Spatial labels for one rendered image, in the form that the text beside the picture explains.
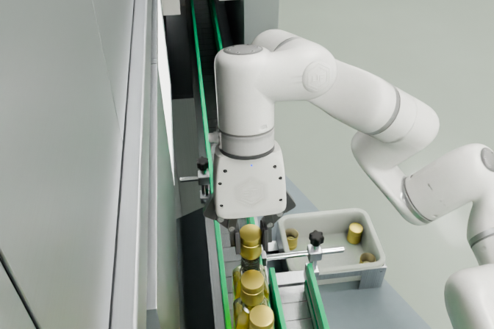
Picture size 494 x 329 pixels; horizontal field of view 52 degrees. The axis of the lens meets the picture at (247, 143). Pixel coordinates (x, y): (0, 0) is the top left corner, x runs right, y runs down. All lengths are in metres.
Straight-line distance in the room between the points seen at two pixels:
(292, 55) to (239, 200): 0.21
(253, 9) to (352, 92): 0.90
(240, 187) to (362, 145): 0.26
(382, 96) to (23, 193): 0.58
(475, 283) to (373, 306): 0.47
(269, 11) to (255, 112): 1.02
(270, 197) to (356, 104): 0.19
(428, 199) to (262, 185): 0.30
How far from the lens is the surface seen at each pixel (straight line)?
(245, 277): 0.76
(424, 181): 0.88
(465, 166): 0.85
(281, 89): 0.64
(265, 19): 1.65
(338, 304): 1.24
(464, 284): 0.82
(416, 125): 0.82
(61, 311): 0.33
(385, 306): 1.26
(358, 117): 0.76
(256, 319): 0.73
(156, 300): 0.56
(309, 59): 0.64
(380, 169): 0.88
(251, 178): 0.69
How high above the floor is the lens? 1.79
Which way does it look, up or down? 41 degrees down
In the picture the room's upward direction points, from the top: straight up
